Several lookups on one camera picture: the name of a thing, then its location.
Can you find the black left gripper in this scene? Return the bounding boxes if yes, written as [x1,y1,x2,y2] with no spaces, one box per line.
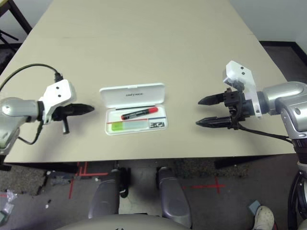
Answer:
[52,103,95,135]

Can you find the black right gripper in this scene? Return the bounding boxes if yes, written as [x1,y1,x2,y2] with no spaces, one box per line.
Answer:
[195,90,255,130]

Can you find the black marker with red cap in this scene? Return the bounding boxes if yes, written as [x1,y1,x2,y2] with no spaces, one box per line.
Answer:
[120,107,159,121]

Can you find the white plastic pencil case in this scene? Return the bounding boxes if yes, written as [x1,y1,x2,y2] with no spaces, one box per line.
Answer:
[99,82,170,137]

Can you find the grey robot left leg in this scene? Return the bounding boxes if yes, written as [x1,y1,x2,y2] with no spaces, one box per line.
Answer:
[88,167,131,220]

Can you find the grey robot leg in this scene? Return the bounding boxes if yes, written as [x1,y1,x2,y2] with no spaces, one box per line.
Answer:
[156,166,192,227]
[88,167,131,220]

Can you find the black foam floor mat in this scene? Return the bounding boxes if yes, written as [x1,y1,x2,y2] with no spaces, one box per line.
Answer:
[0,51,10,70]

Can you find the grey robot right leg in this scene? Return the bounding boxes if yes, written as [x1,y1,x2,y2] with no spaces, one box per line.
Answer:
[156,166,192,227]

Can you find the black tripod stand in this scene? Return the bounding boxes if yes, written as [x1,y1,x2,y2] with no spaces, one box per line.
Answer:
[0,30,19,51]

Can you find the small blue grey box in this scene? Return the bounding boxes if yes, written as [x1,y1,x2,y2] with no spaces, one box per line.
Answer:
[248,200,262,214]

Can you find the black framed side table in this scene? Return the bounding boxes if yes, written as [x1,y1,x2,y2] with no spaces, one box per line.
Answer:
[0,0,33,32]

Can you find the clear plastic bag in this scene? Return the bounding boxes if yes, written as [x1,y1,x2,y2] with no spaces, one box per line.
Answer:
[5,190,18,202]
[0,203,14,215]

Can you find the white bystander shoe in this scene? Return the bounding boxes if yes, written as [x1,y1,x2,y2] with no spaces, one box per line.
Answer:
[254,205,274,230]

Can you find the grey robot torso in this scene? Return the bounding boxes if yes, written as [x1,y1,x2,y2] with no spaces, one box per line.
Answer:
[56,214,190,230]

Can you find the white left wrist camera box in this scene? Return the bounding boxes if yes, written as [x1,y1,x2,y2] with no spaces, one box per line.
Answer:
[37,79,77,125]

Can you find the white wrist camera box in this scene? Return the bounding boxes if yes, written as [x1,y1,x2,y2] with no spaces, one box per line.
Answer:
[222,60,263,118]
[37,79,77,125]

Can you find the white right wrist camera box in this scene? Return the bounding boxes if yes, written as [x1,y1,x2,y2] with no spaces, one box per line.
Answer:
[222,60,263,118]

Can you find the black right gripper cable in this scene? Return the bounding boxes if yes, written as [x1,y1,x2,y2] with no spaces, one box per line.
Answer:
[236,124,294,142]

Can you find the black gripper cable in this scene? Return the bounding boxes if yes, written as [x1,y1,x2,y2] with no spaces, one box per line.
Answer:
[18,122,44,146]
[236,124,294,142]

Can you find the black left camera cable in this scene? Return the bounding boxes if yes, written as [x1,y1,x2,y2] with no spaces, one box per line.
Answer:
[0,63,63,96]

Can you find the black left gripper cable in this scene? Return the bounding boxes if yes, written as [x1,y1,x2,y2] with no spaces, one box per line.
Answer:
[18,122,44,146]

